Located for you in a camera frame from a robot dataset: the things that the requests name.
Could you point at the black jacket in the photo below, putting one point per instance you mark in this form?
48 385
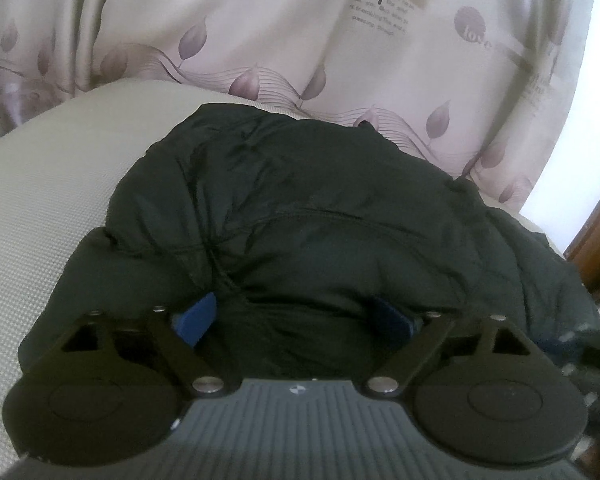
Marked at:
310 230

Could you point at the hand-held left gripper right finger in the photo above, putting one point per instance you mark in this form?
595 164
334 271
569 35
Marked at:
396 319

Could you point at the brown wooden door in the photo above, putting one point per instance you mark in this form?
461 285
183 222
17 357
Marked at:
597 255

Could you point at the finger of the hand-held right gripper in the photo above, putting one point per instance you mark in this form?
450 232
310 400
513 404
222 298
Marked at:
592 342

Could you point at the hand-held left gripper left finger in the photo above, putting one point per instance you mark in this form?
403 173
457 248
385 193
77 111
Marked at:
196 317

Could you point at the leaf print curtain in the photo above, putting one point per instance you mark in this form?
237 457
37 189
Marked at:
300 30

